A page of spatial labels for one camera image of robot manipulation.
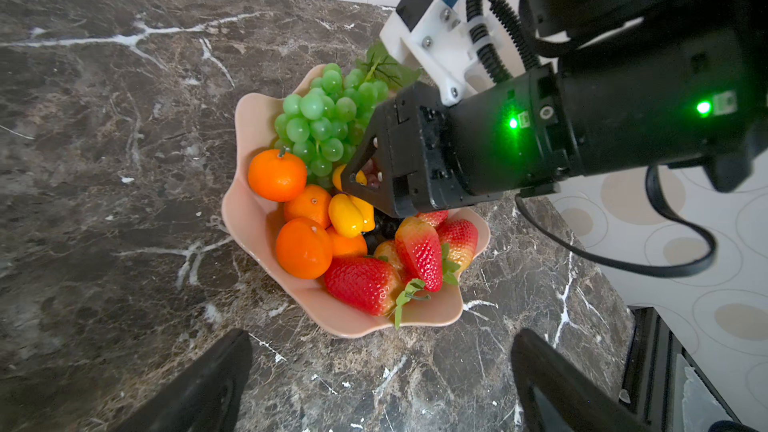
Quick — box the green grape bunch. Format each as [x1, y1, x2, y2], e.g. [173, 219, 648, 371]
[271, 42, 421, 190]

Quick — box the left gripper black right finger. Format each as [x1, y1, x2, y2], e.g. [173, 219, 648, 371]
[511, 328, 648, 431]

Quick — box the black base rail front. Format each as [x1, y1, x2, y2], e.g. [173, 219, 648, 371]
[619, 307, 752, 431]

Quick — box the small yellow lemon top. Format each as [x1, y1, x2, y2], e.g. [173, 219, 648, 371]
[328, 194, 365, 238]

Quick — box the orange mandarin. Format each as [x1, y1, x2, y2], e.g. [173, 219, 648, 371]
[326, 226, 368, 257]
[276, 217, 333, 280]
[247, 149, 307, 202]
[283, 184, 331, 229]

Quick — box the strawberry red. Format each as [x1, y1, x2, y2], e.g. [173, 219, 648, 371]
[394, 217, 443, 292]
[436, 218, 478, 285]
[373, 240, 404, 275]
[416, 211, 449, 228]

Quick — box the strawberry with leaves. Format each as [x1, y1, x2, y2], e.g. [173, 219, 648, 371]
[323, 256, 431, 329]

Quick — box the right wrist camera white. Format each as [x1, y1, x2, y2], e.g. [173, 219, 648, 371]
[380, 0, 493, 106]

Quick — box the black grape bunch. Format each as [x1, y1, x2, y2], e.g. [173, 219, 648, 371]
[363, 209, 403, 255]

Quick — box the pink scalloped fruit bowl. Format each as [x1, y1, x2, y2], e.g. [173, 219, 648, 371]
[221, 93, 491, 339]

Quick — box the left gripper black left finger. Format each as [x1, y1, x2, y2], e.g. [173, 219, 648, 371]
[116, 329, 252, 431]

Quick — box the red grape bunch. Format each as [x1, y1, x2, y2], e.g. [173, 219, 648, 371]
[362, 158, 383, 189]

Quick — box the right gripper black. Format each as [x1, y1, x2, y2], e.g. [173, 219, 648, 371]
[341, 82, 498, 218]

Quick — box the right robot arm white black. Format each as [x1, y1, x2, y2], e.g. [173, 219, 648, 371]
[341, 0, 767, 221]

